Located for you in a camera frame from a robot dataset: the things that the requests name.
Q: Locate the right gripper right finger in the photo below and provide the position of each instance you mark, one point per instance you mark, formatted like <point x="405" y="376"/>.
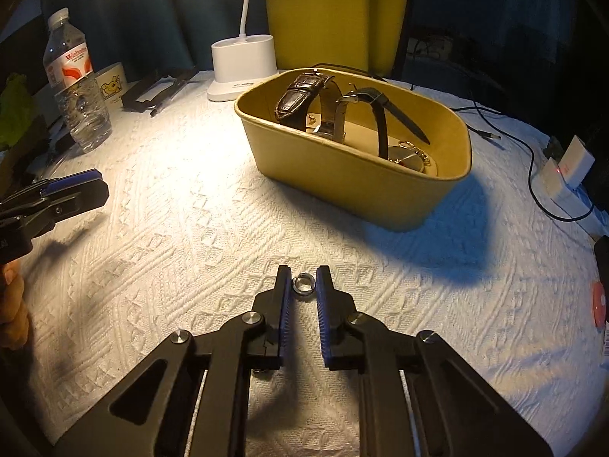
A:
<point x="417" y="395"/>

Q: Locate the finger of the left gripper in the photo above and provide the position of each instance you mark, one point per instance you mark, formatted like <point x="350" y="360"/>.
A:
<point x="85" y="182"/>
<point x="64" y="206"/>

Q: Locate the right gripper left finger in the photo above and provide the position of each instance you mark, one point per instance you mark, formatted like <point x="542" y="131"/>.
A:
<point x="189" y="395"/>

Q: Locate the brown leather wristwatch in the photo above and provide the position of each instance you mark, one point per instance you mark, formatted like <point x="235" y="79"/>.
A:
<point x="293" y="107"/>

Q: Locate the silver pocket watch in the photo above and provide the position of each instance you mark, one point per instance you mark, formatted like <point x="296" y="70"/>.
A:
<point x="408" y="155"/>

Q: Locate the black strap wristwatch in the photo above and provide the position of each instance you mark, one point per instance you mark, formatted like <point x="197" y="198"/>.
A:
<point x="380" y="104"/>

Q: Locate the person's left hand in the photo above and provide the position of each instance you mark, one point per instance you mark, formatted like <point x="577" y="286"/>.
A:
<point x="14" y="320"/>

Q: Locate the green plastic bag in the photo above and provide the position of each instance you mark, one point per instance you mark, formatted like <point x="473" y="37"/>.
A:
<point x="18" y="110"/>

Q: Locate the white cartoon mug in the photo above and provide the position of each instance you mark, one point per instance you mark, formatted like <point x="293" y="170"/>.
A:
<point x="112" y="83"/>

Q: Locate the white patterned tablecloth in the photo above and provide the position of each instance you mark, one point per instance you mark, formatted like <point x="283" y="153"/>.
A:
<point x="192" y="231"/>

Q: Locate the clear water bottle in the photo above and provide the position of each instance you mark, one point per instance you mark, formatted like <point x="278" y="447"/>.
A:
<point x="72" y="78"/>

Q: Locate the orange round disc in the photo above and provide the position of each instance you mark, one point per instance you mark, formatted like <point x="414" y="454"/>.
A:
<point x="598" y="304"/>

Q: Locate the white desk lamp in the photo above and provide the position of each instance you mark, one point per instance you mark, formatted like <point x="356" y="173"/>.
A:
<point x="241" y="62"/>

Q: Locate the black case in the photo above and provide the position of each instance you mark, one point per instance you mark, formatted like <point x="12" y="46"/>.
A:
<point x="601" y="250"/>

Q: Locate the white power strip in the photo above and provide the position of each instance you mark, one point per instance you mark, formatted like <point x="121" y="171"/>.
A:
<point x="572" y="202"/>

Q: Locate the yellow storage box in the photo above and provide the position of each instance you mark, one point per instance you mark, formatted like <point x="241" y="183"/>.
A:
<point x="351" y="175"/>

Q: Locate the white charger adapter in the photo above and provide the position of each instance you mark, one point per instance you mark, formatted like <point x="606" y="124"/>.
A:
<point x="575" y="163"/>

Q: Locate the yellow curtain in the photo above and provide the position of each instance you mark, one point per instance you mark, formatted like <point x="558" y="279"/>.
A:
<point x="363" y="34"/>

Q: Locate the black plastic frame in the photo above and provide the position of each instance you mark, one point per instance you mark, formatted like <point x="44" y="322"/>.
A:
<point x="155" y="91"/>

